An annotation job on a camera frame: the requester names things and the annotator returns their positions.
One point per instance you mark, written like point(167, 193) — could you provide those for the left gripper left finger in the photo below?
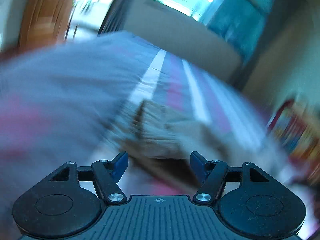
point(105, 175)

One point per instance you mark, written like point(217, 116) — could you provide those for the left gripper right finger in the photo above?
point(213, 176)

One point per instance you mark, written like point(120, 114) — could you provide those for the beige fleece pants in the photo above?
point(162, 139)

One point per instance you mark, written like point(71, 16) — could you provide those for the striped bed sheet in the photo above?
point(58, 109)

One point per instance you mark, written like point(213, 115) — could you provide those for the colourful patterned blanket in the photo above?
point(296, 128)

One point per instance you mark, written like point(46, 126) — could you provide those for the beige bed headboard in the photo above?
point(182, 36)

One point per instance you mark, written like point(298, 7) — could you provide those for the brown wooden door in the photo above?
point(45, 23)

